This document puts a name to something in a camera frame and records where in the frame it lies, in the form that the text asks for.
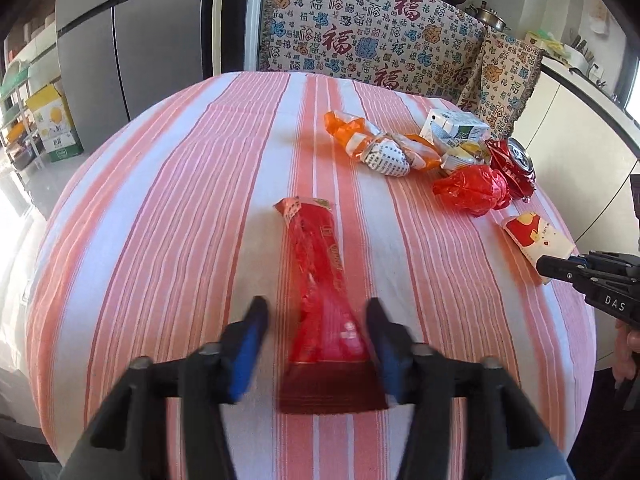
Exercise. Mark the grey refrigerator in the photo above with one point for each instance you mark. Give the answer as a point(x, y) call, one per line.
point(140, 35)

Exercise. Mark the white green milk carton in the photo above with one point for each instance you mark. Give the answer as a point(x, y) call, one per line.
point(452, 127)

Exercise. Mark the kitchen window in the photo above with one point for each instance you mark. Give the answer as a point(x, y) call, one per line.
point(632, 80)

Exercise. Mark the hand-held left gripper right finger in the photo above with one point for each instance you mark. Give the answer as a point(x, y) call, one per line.
point(387, 355)

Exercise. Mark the small printed blanket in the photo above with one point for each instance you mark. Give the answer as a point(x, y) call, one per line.
point(505, 80)

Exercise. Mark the crushed red soda can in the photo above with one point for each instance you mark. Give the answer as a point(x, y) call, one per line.
point(517, 167)

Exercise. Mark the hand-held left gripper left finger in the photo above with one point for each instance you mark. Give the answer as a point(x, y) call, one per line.
point(245, 352)

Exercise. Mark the green plastic rack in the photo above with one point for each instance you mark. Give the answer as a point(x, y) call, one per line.
point(20, 110)

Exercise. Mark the yellow white cardboard box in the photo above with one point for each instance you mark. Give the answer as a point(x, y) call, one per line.
point(55, 125)

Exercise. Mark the yellow white rice cracker packet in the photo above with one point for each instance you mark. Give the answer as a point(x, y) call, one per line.
point(462, 156)

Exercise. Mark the white red snack packet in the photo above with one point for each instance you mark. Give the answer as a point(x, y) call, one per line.
point(535, 237)

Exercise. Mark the large printed blanket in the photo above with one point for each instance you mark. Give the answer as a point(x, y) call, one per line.
point(370, 30)

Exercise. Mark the knotted orange white wrapper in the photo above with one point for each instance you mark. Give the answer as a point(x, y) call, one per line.
point(385, 152)

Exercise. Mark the long red wrapper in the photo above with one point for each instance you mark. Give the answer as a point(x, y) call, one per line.
point(317, 285)

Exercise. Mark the person's right hand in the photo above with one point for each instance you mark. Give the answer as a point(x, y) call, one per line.
point(629, 355)

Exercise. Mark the white kitchen counter cabinet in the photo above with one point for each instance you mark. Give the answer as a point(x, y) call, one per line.
point(575, 125)

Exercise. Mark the white knife block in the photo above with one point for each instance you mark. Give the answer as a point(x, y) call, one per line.
point(580, 55)

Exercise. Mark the steel pot with lid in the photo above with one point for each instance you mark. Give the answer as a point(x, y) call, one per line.
point(487, 17)

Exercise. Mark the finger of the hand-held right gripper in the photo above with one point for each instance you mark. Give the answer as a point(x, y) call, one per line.
point(615, 264)
point(557, 267)

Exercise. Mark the striped pink tablecloth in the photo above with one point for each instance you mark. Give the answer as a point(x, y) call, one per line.
point(175, 235)

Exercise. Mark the crumpled red cellophane wrapper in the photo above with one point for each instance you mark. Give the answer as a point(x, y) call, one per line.
point(472, 190)

